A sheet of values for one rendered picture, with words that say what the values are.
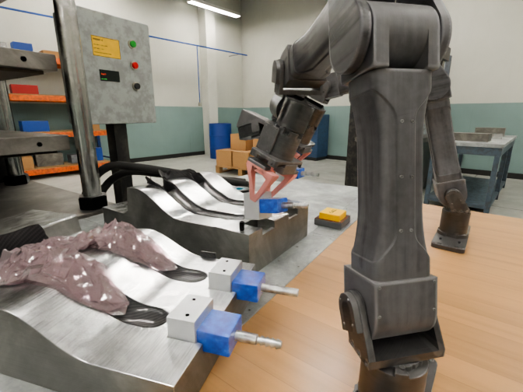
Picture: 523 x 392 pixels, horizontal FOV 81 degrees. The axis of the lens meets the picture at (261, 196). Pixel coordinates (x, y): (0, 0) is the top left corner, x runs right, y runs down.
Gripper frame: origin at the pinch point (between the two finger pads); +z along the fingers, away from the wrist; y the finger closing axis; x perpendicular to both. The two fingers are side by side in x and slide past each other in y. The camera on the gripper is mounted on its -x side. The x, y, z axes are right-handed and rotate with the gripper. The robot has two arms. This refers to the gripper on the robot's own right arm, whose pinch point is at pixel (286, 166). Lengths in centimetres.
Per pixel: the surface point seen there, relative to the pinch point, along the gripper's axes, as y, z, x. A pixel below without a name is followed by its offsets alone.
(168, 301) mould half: 57, 2, 16
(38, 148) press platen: 40, 26, -62
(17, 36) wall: -168, 161, -630
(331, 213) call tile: 2.1, 3.1, 19.6
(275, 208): 33.5, -5.8, 15.5
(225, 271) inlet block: 50, -2, 19
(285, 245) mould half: 24.4, 5.9, 18.3
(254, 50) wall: -701, 62, -534
